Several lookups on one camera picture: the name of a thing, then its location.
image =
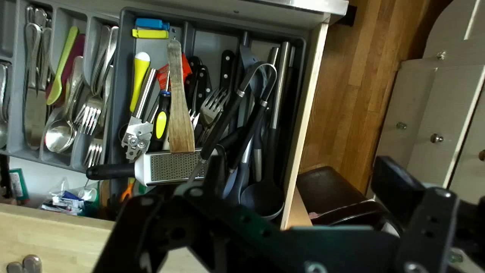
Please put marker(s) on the lime green plastic spoon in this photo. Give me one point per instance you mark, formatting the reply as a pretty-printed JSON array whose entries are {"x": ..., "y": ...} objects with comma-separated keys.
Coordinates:
[{"x": 57, "y": 86}]

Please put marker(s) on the black ladle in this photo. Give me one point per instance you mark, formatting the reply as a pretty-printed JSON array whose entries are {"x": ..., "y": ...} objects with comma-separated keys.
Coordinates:
[{"x": 264, "y": 198}]

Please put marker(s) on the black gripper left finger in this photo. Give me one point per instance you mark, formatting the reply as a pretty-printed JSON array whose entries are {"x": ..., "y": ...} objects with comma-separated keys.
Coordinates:
[{"x": 152, "y": 227}]

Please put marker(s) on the grey cutlery tray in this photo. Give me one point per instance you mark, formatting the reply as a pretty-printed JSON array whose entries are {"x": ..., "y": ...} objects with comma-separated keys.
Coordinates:
[{"x": 55, "y": 69}]

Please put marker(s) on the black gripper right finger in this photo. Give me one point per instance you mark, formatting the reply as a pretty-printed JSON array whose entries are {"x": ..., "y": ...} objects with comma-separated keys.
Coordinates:
[{"x": 426, "y": 245}]

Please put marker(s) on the metal box grater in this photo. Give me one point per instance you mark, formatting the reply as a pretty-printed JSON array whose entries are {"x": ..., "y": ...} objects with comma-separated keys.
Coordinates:
[{"x": 149, "y": 169}]

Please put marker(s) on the blue yellow clips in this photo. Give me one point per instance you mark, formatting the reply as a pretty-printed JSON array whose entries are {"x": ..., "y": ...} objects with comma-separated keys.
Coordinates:
[{"x": 151, "y": 29}]

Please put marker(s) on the yellow handled can opener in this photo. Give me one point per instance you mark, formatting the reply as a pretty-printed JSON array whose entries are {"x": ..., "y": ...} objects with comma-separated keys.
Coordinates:
[{"x": 129, "y": 142}]

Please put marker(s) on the silver fork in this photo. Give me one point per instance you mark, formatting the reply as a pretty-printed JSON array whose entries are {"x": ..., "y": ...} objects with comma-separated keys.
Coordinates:
[{"x": 93, "y": 108}]

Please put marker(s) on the dark grey utensil tray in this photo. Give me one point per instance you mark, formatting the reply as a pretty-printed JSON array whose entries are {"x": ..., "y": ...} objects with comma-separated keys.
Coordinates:
[{"x": 235, "y": 89}]

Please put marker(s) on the wooden drawer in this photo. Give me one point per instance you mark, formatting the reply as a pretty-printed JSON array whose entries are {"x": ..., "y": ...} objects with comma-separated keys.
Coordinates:
[{"x": 302, "y": 22}]

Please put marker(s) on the silver serving spoon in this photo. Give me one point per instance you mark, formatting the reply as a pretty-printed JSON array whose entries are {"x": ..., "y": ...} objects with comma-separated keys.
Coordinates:
[{"x": 61, "y": 133}]

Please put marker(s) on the wooden spatula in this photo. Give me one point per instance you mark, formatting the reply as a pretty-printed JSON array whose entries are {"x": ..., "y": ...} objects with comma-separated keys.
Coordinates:
[{"x": 179, "y": 129}]

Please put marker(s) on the black yellow handled screwdriver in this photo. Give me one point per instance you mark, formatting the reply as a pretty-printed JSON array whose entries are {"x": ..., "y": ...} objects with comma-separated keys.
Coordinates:
[{"x": 161, "y": 120}]

